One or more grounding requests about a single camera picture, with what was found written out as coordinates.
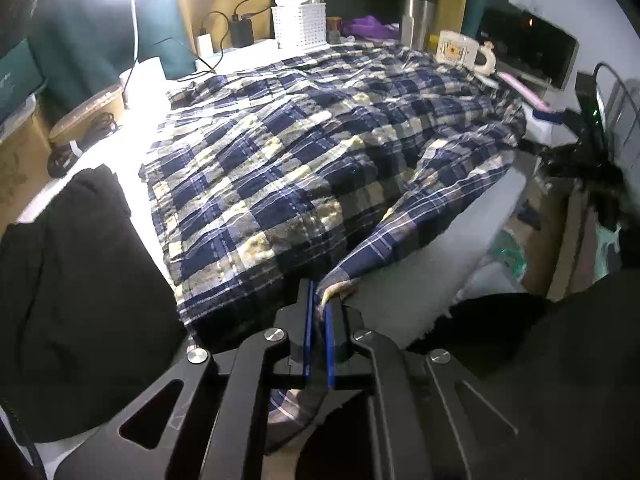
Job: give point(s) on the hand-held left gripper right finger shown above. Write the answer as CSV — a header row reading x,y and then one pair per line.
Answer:
x,y
330,345

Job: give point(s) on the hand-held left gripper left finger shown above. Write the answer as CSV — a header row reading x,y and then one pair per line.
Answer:
x,y
309,320

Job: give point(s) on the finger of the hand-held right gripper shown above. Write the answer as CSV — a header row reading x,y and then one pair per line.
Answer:
x,y
549,120

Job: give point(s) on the blue plaid pants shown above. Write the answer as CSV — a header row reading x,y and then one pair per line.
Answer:
x,y
300,160

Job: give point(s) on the pink flat item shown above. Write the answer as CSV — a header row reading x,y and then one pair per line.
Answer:
x,y
525,91

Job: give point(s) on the black screen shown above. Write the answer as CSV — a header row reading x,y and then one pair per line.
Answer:
x,y
530,45

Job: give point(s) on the cream printed mug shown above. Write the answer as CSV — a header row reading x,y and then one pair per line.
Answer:
x,y
456,50

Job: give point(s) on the white foam mat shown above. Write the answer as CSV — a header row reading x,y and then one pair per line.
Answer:
x,y
440,270

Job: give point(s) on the steel tumbler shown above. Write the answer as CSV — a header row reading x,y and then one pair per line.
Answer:
x,y
417,22

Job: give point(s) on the purple cloth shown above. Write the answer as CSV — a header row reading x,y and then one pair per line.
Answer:
x,y
372,27

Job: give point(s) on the person's dark clothing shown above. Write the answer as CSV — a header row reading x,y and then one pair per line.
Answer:
x,y
575,360

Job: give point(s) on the small jar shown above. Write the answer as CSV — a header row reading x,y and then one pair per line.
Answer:
x,y
334,30

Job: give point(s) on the black cloth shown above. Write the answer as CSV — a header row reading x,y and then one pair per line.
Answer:
x,y
75,310

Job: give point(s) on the white plastic basket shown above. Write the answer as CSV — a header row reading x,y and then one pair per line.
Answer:
x,y
299,27

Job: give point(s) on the white desk lamp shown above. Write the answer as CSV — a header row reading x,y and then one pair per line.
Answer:
x,y
145,80

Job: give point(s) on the white charger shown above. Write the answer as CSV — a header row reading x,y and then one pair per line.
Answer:
x,y
204,44

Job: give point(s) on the black power adapter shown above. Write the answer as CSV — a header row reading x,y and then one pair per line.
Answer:
x,y
242,30

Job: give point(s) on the tan round container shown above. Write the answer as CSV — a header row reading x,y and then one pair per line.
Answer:
x,y
85,110

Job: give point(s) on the cardboard box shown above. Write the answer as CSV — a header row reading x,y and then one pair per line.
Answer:
x,y
20,160

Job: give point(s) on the teal curtain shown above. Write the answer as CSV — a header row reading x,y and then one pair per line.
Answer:
x,y
75,35

